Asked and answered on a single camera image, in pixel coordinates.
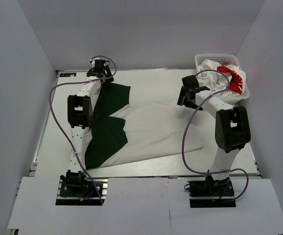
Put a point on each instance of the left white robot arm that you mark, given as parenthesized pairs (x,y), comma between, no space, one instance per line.
(80,107)

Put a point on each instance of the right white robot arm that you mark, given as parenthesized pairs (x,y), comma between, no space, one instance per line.
(232,133)

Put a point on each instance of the white plastic basket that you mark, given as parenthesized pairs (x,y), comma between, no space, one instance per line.
(199,58)

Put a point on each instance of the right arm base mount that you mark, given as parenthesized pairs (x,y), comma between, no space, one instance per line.
(210,193)

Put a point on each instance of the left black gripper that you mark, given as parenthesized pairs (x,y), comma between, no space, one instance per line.
(109,74)

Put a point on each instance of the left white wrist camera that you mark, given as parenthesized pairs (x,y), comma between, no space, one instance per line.
(98,61)

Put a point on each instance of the blue table label sticker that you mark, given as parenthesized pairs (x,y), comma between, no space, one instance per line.
(68,74)

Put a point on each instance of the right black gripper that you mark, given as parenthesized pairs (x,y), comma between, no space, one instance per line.
(182,101)

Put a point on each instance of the white printed t shirt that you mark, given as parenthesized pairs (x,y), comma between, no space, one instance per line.
(217,76)

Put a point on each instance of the green and white t shirt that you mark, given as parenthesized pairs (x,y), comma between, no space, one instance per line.
(124,131)

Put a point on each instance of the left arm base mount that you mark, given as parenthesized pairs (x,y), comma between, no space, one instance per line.
(75,189)

